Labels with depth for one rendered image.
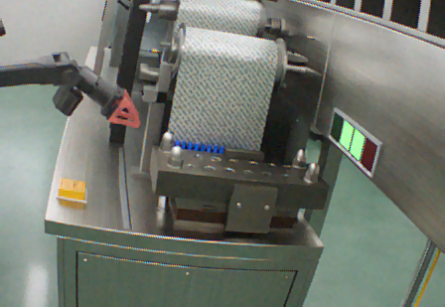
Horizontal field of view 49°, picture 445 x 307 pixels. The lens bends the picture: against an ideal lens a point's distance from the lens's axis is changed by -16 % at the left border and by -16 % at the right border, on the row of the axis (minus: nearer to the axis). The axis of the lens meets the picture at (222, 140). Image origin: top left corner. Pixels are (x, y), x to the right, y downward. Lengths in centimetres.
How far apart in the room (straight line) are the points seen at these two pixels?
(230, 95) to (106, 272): 54
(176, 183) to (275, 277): 33
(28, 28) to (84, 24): 83
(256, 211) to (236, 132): 24
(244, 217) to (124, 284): 33
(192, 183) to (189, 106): 23
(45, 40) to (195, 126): 571
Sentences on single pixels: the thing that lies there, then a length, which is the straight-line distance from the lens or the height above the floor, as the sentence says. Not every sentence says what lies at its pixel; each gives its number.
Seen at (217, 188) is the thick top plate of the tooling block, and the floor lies 100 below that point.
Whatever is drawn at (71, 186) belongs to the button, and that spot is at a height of 92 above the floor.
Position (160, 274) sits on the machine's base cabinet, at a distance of 126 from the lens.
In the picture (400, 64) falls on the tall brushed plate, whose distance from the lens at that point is 100.
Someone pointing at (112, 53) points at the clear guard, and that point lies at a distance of 238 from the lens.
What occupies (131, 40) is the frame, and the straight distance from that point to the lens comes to 166.
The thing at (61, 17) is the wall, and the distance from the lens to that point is 694.
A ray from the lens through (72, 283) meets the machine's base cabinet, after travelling 128.
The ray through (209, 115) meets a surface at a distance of 138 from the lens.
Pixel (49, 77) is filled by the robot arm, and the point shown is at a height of 117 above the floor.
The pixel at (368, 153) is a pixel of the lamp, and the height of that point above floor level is 119.
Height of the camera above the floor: 145
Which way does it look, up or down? 16 degrees down
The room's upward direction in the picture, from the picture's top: 11 degrees clockwise
